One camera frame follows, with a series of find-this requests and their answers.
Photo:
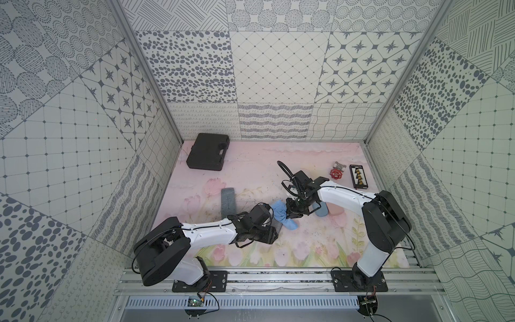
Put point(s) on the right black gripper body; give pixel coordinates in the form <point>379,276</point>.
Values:
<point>300,206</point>

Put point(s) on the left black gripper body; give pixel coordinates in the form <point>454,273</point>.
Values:
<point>271,234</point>

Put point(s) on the blue eyeglass case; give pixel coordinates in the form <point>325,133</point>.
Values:
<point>321,210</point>

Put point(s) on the blue microfiber cloth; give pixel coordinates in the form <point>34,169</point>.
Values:
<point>280,215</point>

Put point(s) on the pink eyeglass case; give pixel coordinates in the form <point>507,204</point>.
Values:
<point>334,209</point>

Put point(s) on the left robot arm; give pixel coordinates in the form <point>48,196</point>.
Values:
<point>166,250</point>

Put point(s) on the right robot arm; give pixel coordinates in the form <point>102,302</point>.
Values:
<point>385,222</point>

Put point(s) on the black plastic tool case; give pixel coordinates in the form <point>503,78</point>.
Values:
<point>208,152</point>

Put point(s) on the black box with figures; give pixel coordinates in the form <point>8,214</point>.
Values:
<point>358,176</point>

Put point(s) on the left controller board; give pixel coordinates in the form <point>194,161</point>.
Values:
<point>195,307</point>

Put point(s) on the controller board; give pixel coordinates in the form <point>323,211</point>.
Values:
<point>195,307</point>
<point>367,306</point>

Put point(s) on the right controller board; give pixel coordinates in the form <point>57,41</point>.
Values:
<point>367,306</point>

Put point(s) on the white vent grille strip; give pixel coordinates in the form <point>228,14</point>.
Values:
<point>247,302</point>

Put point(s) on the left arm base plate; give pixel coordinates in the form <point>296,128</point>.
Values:
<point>215,281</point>

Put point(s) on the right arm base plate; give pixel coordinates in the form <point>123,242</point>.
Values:
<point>354,281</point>

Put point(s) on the aluminium rail frame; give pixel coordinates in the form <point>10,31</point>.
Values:
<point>400,281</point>

